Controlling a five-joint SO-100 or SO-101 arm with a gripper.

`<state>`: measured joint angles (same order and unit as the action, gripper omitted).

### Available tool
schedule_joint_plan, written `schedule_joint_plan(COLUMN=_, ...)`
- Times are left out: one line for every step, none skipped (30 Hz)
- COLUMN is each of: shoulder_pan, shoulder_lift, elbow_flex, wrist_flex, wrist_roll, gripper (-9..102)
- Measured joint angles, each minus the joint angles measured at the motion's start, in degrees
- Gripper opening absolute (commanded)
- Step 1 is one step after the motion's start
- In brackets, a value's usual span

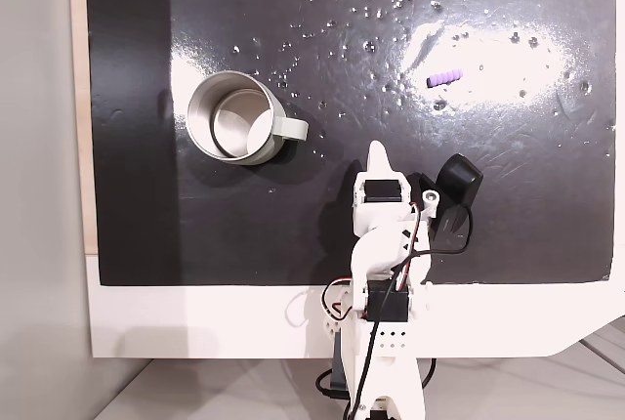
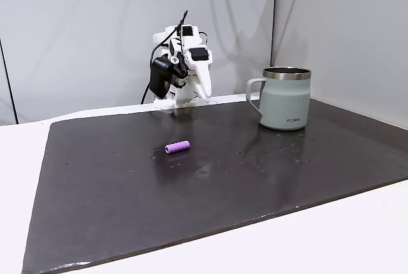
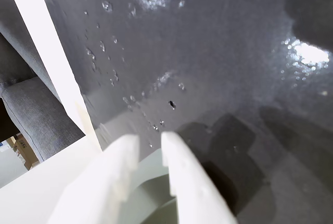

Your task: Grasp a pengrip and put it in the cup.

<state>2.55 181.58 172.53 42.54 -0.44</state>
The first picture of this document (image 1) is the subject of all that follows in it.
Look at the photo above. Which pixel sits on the purple pen grip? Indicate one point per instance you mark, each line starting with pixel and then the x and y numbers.
pixel 444 78

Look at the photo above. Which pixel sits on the pale green steel mug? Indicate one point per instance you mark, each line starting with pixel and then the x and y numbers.
pixel 229 122

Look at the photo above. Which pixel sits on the black oval camera box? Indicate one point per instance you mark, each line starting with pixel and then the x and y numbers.
pixel 459 180

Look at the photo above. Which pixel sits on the black table mat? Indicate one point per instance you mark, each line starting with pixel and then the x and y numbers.
pixel 293 224

